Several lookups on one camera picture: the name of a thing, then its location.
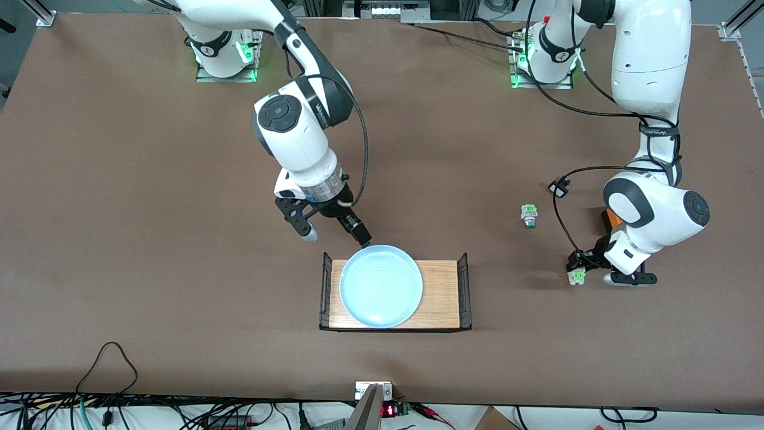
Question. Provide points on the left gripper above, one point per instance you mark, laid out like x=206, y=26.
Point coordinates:
x=588, y=257

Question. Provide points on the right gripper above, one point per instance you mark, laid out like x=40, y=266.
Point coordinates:
x=335, y=208

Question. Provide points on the white green button switch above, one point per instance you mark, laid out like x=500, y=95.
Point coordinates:
x=576, y=277

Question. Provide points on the light blue round plate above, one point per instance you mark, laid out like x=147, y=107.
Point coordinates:
x=382, y=286

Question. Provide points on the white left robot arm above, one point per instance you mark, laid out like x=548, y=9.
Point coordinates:
x=650, y=60

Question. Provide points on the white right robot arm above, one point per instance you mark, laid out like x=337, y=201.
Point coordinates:
x=298, y=143

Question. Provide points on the red digit display module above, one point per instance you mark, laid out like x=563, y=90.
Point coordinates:
x=391, y=410

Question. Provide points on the brown cardboard piece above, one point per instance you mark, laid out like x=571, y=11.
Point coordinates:
x=495, y=421

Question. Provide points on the silver white connector strip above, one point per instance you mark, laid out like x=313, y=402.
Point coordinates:
x=388, y=11

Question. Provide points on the aluminium corner profile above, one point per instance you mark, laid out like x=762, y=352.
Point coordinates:
x=42, y=15
x=731, y=30

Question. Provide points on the orange button enclosure box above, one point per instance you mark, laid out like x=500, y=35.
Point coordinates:
x=612, y=218

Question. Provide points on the green push button switch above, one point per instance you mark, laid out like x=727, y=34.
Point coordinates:
x=529, y=215

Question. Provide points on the small black white switch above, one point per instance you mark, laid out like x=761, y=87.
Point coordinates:
x=558, y=189

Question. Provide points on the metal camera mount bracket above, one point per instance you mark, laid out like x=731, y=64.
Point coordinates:
x=369, y=406

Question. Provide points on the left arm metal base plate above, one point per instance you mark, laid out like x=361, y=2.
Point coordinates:
x=519, y=80

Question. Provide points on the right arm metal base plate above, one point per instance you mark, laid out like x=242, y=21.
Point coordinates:
x=258, y=54

